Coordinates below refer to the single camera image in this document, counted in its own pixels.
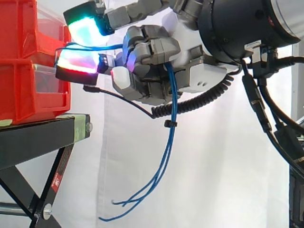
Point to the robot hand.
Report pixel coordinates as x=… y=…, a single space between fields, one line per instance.
x=152 y=47

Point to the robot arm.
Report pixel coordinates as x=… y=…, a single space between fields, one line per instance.
x=237 y=23

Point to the red bin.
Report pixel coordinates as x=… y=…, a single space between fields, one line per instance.
x=19 y=90
x=19 y=28

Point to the black stand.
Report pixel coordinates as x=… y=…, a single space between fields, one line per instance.
x=35 y=140

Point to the dark equipment rack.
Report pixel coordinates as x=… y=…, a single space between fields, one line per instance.
x=297 y=190

